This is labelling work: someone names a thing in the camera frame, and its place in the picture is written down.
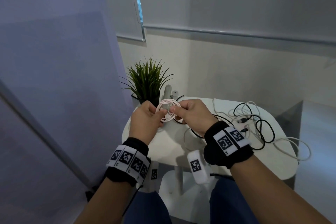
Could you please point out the person's left hand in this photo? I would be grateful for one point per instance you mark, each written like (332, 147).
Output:
(144, 124)

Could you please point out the person's right hand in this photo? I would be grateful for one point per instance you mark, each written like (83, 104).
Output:
(197, 116)

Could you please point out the black wristband with marker tags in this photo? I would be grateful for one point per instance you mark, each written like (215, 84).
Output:
(228, 145)
(128, 160)

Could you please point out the person's left leg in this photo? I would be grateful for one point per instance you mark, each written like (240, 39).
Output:
(149, 210)

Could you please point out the person's leg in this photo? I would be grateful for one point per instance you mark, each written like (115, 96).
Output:
(233, 205)
(149, 210)

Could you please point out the person's left forearm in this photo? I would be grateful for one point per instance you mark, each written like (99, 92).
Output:
(105, 202)

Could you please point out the small white gadget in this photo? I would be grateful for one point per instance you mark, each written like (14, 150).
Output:
(175, 93)

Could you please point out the person's right leg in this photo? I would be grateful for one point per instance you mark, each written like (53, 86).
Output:
(233, 205)

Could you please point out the grey oblong device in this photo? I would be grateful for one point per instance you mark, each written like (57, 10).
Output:
(167, 92)

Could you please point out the green plant in black pot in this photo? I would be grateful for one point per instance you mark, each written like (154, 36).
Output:
(147, 84)

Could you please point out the person's right forearm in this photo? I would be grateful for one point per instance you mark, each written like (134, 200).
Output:
(275, 195)

